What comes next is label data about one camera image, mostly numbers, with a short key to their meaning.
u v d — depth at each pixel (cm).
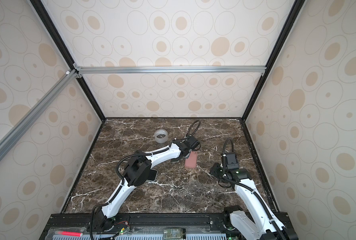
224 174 57
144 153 60
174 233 67
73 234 70
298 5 67
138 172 58
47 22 71
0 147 53
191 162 94
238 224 57
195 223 75
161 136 109
